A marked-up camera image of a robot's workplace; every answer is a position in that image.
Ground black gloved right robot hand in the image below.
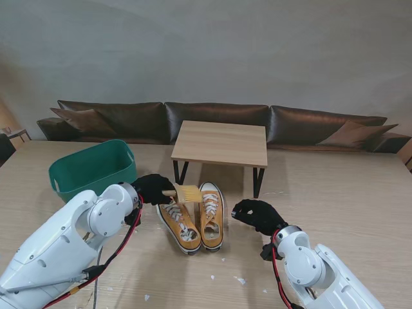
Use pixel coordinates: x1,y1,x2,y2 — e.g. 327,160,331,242
230,199,289,238

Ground green plastic basket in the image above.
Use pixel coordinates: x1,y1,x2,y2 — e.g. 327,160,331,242
48,138,138,204

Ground yellow canvas sneaker white laces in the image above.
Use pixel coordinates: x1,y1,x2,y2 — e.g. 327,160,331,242
156,200,202,257
198,182,225,253

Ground red cable on arm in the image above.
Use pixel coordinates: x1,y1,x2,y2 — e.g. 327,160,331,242
41,192,144,309
271,230,295,309

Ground brown leather cushion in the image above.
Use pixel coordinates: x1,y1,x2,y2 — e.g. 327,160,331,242
317,120,399,147
50,108,118,136

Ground small wooden table black legs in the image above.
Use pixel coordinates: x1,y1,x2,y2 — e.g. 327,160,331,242
170,120,268,199

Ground red cable on left arm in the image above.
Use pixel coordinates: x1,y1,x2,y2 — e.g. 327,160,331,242
41,192,144,309

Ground dark brown leather sofa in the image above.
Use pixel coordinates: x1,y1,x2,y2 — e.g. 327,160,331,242
36,99,412,155

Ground wooden brush pale bristles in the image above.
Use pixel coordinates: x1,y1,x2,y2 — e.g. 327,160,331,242
162,183,203,204

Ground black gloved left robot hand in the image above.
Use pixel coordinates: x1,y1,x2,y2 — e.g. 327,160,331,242
131,173,176,207

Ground grey cable on left arm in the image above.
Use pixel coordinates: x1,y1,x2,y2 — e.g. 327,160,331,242
91,247,104,309

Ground red cable on right arm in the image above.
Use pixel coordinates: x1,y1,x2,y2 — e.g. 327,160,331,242
271,230,295,309

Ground small wooden side table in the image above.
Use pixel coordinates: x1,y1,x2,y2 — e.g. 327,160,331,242
0,127,32,142

